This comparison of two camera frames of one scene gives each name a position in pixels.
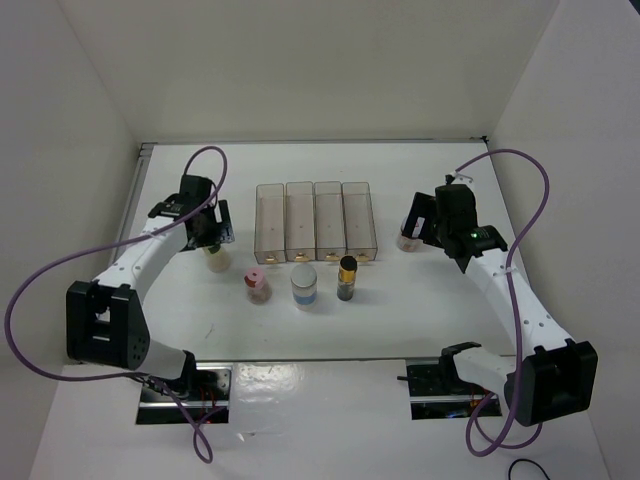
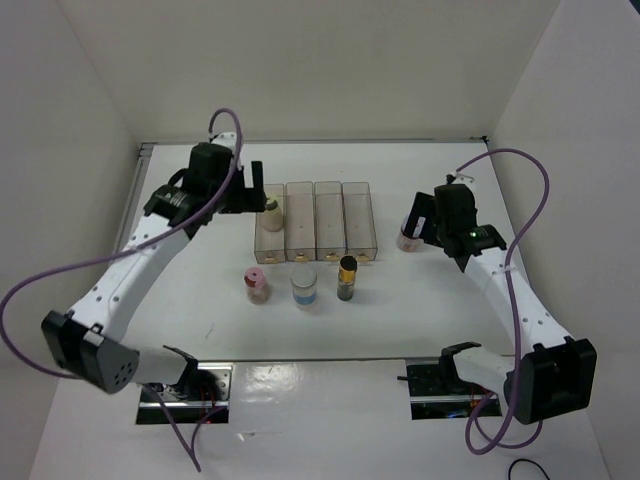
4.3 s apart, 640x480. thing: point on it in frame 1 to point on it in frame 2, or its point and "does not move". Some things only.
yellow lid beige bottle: x=217 y=262 to x=273 y=220
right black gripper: x=423 y=205 does not move
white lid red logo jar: x=411 y=244 does not move
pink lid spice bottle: x=259 y=290 does not move
